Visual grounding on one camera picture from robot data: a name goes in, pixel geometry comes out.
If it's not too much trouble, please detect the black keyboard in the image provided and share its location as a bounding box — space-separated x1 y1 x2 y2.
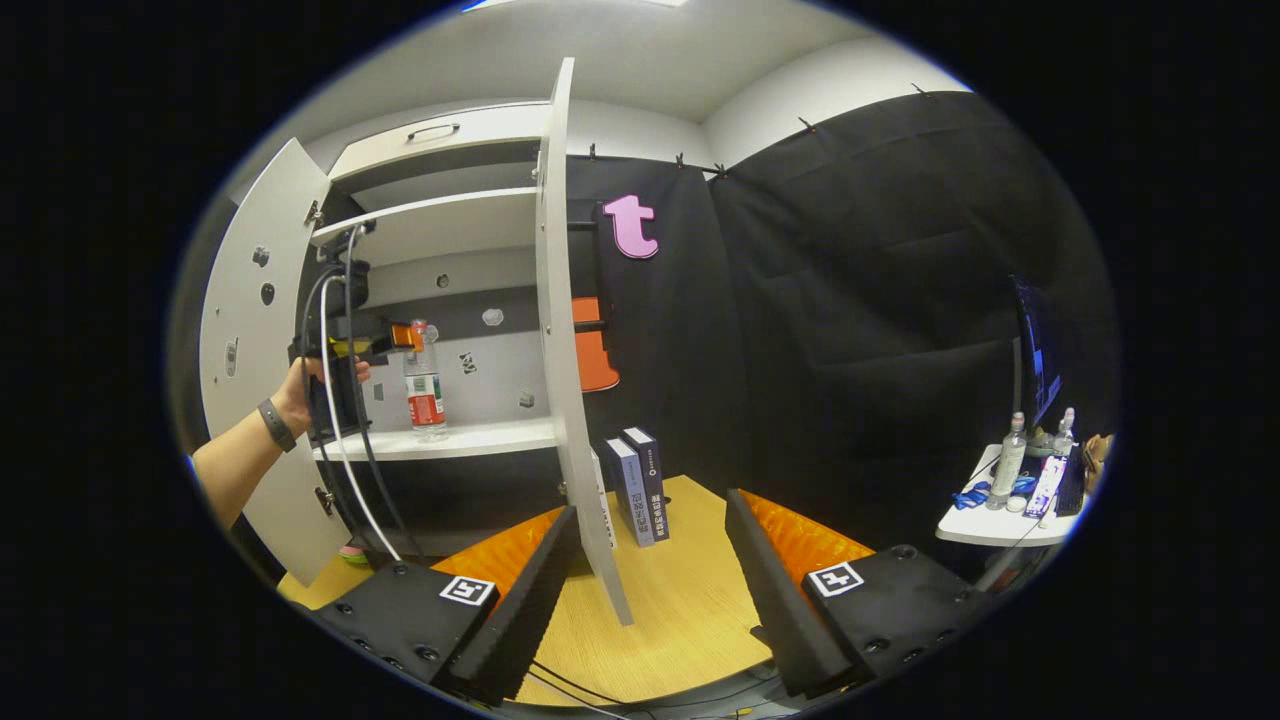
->
1055 445 1089 518

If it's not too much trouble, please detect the white cabinet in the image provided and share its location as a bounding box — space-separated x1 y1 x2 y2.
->
300 100 563 561

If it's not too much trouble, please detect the blue cloth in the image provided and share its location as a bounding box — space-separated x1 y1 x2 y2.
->
952 475 1039 512

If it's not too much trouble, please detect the dark wristband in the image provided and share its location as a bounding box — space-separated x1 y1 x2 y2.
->
257 398 299 453

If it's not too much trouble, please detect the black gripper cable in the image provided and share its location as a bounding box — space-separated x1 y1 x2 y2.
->
298 225 423 563

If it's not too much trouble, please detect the dark blue box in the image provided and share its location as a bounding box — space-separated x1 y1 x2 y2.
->
622 427 670 542

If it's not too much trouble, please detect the computer monitor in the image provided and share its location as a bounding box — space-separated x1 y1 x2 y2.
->
1008 275 1067 433

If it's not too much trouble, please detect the tall clear bottle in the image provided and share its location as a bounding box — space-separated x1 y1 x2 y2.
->
988 412 1029 511

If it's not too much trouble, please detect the black backdrop cloth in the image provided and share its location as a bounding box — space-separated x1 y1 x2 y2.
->
565 90 1116 581

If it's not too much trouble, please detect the thin black cable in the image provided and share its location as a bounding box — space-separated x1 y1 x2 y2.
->
527 658 791 716

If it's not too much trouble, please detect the white cabinet shelf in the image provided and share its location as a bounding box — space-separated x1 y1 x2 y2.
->
312 417 561 463
310 187 541 267

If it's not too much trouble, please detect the white cabinet door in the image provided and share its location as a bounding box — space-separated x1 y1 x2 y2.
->
535 57 634 626
198 138 353 586

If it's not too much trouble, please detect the white side table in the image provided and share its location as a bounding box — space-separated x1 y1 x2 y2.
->
937 445 1087 548

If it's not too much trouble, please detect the white box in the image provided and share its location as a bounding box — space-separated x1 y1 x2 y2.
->
590 450 619 549

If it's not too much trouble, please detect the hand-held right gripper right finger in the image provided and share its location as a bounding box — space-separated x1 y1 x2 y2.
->
724 488 1001 701

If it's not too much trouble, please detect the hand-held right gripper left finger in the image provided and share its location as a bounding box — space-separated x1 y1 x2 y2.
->
315 505 583 708

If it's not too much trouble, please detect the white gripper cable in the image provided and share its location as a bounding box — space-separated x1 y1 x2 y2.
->
318 225 403 563

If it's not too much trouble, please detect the white purple packet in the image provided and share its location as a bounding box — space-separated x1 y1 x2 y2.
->
1025 455 1068 521

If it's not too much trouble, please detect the clear water bottle red label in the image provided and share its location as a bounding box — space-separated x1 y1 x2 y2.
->
403 320 449 442

